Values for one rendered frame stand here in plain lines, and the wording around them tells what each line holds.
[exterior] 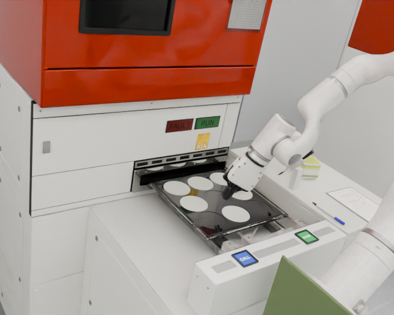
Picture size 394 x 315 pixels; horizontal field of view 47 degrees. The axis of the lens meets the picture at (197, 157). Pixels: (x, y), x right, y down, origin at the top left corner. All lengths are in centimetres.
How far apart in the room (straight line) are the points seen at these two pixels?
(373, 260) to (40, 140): 99
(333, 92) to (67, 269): 113
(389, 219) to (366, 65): 52
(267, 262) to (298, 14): 310
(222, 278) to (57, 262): 74
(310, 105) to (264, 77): 267
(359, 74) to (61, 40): 90
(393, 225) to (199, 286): 52
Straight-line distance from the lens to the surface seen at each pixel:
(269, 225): 170
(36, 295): 183
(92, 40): 135
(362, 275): 121
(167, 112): 163
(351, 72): 153
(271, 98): 429
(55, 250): 172
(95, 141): 154
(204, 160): 183
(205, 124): 176
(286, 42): 417
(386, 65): 147
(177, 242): 154
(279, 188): 173
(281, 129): 144
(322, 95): 149
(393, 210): 124
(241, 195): 172
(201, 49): 156
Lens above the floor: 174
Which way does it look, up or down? 26 degrees down
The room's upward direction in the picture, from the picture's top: 11 degrees clockwise
